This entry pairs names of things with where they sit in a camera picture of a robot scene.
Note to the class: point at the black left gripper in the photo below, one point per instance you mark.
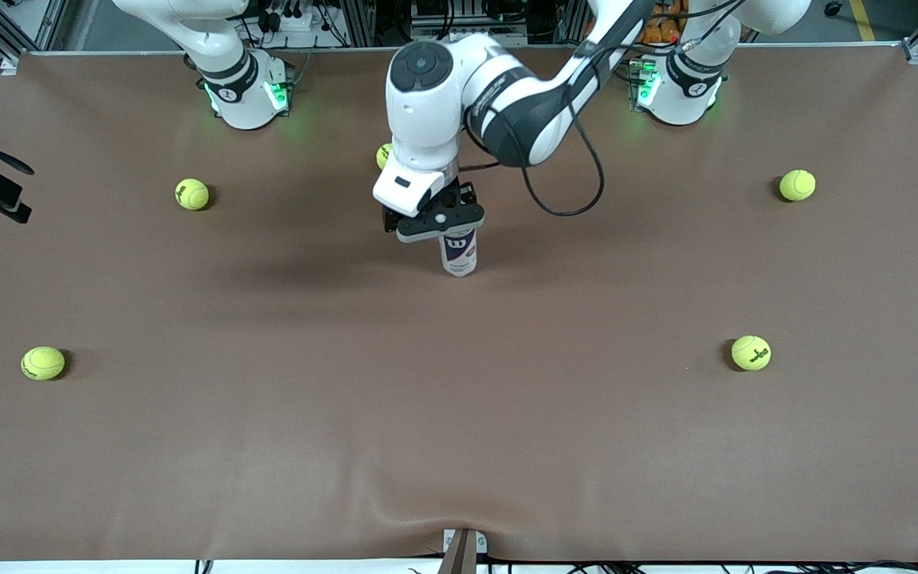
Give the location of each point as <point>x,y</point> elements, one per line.
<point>464,195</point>

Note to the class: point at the electronics unit with white terminals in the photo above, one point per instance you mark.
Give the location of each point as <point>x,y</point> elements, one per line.
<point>467,20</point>

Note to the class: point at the white power strip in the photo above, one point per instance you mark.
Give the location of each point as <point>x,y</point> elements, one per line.
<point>292,20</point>

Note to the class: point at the yellow tennis ball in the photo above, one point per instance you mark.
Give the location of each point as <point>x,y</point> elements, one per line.
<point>798,185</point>
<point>383,157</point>
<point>192,194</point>
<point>751,352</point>
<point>43,363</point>

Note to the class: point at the aluminium frame post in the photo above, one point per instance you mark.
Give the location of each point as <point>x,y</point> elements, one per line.
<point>355,20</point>
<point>566,20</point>

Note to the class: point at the metal bracket with brown strip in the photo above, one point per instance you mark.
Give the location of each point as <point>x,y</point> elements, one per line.
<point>463,550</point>

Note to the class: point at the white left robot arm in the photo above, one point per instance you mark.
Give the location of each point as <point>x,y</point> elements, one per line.
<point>427,104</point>

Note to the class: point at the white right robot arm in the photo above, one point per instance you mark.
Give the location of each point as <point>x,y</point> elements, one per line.
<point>240,96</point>

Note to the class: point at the white blue tennis ball can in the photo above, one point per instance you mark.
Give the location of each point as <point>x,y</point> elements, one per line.
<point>459,257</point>

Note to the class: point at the orange packets pile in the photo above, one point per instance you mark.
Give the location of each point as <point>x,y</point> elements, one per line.
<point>661,32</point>

